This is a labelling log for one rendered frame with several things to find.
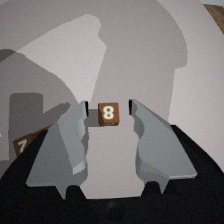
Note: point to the brown cube with white digits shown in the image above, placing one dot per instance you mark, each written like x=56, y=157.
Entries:
x=108, y=114

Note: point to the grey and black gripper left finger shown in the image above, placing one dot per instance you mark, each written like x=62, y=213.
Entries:
x=54, y=160

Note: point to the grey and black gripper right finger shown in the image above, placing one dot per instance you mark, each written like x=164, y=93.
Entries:
x=167, y=155

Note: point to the brown cube with white number 2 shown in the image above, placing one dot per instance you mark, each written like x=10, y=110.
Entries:
x=21, y=143

